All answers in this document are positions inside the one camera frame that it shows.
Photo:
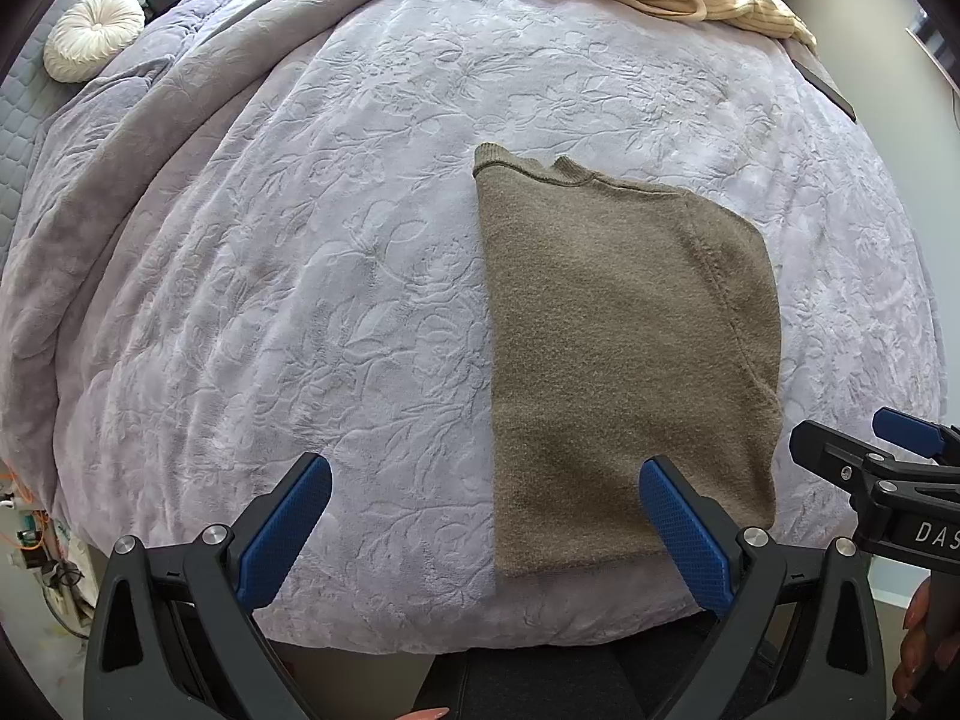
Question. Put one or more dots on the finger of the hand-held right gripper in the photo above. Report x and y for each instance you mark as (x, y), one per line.
(907, 431)
(832, 450)

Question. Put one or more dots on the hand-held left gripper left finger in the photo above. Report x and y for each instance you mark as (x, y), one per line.
(289, 532)

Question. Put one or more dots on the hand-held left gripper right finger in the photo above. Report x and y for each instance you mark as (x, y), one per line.
(686, 540)

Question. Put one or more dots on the brown knit sweater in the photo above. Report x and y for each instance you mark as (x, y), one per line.
(622, 360)

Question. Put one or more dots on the person's right hand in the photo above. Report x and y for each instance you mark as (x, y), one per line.
(911, 660)

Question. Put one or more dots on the person's left hand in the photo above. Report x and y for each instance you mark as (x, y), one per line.
(427, 713)

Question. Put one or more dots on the person's dark pants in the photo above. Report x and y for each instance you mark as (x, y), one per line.
(540, 682)

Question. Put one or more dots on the lavender embossed blanket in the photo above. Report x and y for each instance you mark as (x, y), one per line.
(300, 240)

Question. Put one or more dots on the white framed monitor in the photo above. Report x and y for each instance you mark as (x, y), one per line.
(937, 45)

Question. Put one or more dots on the grey quilted mattress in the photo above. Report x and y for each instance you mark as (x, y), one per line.
(22, 112)

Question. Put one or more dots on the white round pillow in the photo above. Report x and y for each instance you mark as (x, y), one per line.
(94, 34)

